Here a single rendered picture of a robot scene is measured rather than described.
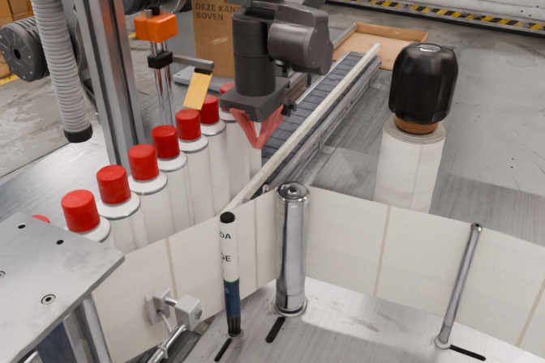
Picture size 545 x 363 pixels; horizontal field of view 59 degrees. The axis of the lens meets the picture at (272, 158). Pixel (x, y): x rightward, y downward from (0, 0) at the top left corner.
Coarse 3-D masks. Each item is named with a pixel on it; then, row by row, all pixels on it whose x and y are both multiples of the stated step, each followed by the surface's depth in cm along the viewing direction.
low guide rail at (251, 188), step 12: (372, 48) 137; (360, 60) 129; (348, 84) 120; (336, 96) 113; (324, 108) 107; (312, 120) 101; (300, 132) 96; (288, 144) 92; (276, 156) 88; (264, 168) 85; (276, 168) 88; (252, 180) 82; (264, 180) 85; (240, 192) 79; (252, 192) 81; (228, 204) 76; (240, 204) 78
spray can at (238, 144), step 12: (228, 84) 74; (228, 120) 74; (228, 132) 75; (240, 132) 75; (228, 144) 76; (240, 144) 76; (228, 156) 77; (240, 156) 78; (240, 168) 79; (240, 180) 80
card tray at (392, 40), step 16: (352, 32) 172; (368, 32) 173; (384, 32) 170; (400, 32) 168; (416, 32) 166; (336, 48) 159; (352, 48) 161; (368, 48) 161; (384, 48) 161; (400, 48) 161; (384, 64) 149
